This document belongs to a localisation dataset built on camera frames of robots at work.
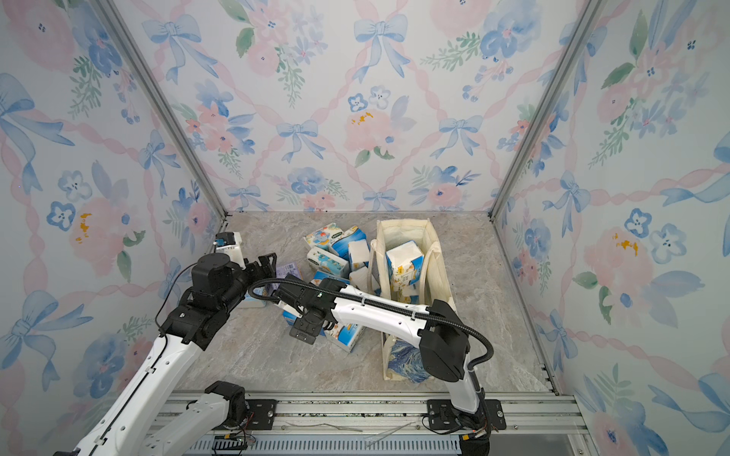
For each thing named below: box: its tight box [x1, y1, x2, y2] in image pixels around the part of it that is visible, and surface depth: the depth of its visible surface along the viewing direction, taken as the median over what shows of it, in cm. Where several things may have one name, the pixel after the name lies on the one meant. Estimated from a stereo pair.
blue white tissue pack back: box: [330, 225, 371, 271], surface depth 97 cm
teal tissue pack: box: [307, 246, 350, 278], surface depth 97 cm
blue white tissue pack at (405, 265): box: [385, 240, 425, 304], surface depth 78 cm
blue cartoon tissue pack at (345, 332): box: [324, 323, 363, 348], surface depth 83 cm
